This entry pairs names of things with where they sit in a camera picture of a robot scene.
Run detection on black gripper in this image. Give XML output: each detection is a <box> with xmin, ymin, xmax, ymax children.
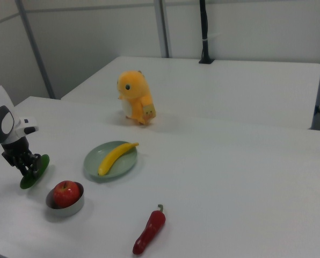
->
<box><xmin>1</xmin><ymin>136</ymin><xmax>43</xmax><ymax>178</ymax></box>

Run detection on green cucumber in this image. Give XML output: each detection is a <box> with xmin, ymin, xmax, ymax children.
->
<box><xmin>19</xmin><ymin>154</ymin><xmax>50</xmax><ymax>190</ymax></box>

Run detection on small grey bowl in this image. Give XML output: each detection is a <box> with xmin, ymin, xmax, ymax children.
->
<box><xmin>45</xmin><ymin>181</ymin><xmax>85</xmax><ymax>218</ymax></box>

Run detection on red apple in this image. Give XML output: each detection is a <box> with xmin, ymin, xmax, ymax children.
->
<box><xmin>53</xmin><ymin>180</ymin><xmax>81</xmax><ymax>209</ymax></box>

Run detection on yellow banana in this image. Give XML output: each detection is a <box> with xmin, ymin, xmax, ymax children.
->
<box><xmin>97</xmin><ymin>142</ymin><xmax>140</xmax><ymax>177</ymax></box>

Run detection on pale green plate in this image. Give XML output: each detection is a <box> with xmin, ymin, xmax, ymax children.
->
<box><xmin>83</xmin><ymin>140</ymin><xmax>138</xmax><ymax>179</ymax></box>

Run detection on orange plush toy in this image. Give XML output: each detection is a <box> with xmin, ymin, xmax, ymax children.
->
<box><xmin>117</xmin><ymin>70</ymin><xmax>157</xmax><ymax>126</ymax></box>

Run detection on red chili pepper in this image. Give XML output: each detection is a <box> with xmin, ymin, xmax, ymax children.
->
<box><xmin>132</xmin><ymin>204</ymin><xmax>166</xmax><ymax>255</ymax></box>

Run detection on grey metal partition post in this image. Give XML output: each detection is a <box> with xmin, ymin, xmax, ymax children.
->
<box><xmin>153</xmin><ymin>0</ymin><xmax>173</xmax><ymax>59</ymax></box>

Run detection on black camera pole with base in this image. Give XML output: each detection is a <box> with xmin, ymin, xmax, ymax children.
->
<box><xmin>198</xmin><ymin>0</ymin><xmax>215</xmax><ymax>65</ymax></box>

